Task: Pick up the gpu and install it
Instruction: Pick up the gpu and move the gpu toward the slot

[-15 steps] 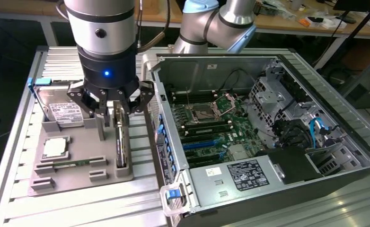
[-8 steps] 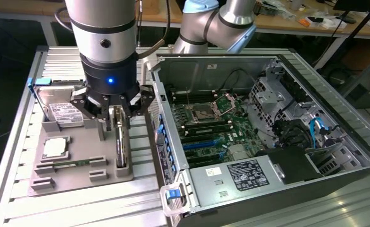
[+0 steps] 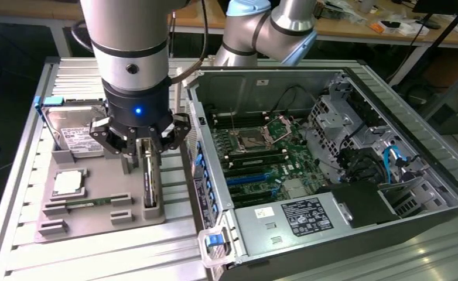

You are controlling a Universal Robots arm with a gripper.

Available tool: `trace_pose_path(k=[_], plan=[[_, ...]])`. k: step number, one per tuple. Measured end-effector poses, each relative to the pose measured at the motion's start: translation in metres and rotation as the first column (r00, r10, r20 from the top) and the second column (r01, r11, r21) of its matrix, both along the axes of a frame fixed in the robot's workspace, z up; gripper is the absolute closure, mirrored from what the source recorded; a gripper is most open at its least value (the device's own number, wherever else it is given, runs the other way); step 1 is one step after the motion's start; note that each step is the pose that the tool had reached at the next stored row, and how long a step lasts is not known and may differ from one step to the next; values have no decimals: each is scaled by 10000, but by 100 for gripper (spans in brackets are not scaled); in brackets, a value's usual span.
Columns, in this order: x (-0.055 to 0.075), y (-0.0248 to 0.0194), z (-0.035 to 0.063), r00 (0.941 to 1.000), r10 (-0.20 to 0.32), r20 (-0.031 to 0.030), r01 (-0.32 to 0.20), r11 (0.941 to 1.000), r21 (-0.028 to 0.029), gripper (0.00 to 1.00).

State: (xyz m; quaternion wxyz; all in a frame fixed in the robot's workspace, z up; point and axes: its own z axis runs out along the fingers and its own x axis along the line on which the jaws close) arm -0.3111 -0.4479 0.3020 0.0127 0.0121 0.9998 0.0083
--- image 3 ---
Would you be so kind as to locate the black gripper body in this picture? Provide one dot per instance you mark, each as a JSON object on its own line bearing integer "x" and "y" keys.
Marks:
{"x": 140, "y": 102}

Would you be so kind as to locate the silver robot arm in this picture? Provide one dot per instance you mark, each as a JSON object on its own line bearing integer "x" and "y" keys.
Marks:
{"x": 128, "y": 44}

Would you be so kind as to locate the blue card retention clip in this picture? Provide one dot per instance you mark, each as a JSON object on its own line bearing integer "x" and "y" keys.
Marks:
{"x": 198, "y": 161}

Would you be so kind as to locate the thin locking lever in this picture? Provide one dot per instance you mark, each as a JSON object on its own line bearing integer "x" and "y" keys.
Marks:
{"x": 234, "y": 117}

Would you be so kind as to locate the silver CPU chip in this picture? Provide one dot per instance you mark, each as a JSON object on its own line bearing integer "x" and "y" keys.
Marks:
{"x": 69, "y": 183}

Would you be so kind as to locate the CPU socket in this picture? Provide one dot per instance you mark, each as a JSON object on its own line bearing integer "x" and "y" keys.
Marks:
{"x": 250, "y": 140}

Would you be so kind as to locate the black installed RAM stick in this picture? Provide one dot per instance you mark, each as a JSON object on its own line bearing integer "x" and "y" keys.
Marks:
{"x": 257, "y": 159}

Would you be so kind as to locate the green RAM stick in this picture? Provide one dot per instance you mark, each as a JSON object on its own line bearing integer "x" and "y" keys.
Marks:
{"x": 93, "y": 202}

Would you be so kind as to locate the blue expansion slot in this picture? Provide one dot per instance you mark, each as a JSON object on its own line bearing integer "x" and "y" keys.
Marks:
{"x": 249, "y": 179}

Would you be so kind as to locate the metal socket cover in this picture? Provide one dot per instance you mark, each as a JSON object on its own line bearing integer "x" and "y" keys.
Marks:
{"x": 280, "y": 126}

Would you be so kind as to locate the grey parts rack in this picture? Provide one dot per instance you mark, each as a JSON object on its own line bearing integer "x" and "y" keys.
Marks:
{"x": 97, "y": 218}

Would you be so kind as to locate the green motherboard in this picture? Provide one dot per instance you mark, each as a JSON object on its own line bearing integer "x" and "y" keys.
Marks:
{"x": 292, "y": 164}

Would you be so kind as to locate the silver chipset heatsink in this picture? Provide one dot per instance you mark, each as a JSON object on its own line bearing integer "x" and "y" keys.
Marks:
{"x": 296, "y": 188}

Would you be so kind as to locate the blue case latch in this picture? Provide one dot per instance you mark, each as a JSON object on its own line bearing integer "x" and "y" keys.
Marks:
{"x": 214, "y": 240}

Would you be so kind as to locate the metal disk bay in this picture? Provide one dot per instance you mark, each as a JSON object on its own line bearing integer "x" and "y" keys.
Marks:
{"x": 335, "y": 123}

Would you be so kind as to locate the grey power supply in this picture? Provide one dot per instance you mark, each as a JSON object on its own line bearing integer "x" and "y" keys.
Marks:
{"x": 292, "y": 234}

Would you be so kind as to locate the orange white box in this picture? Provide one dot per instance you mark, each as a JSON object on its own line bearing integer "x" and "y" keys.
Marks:
{"x": 397, "y": 27}

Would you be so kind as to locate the black PC case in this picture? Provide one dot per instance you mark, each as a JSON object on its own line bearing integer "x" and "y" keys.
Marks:
{"x": 409, "y": 234}

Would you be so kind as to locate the black stand pole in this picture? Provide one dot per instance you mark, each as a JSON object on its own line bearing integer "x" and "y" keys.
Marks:
{"x": 449, "y": 29}

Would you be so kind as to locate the black monitor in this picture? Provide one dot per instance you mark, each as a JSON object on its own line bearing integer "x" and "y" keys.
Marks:
{"x": 448, "y": 6}

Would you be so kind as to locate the black case switch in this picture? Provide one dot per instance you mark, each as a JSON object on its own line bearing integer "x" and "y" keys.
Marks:
{"x": 202, "y": 120}

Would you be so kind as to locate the hard disk with blue bracket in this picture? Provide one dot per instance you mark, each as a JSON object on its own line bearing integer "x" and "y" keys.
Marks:
{"x": 77, "y": 131}

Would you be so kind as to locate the wooden desk white frame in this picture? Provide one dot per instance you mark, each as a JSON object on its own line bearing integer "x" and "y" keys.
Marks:
{"x": 18, "y": 8}
{"x": 343, "y": 27}

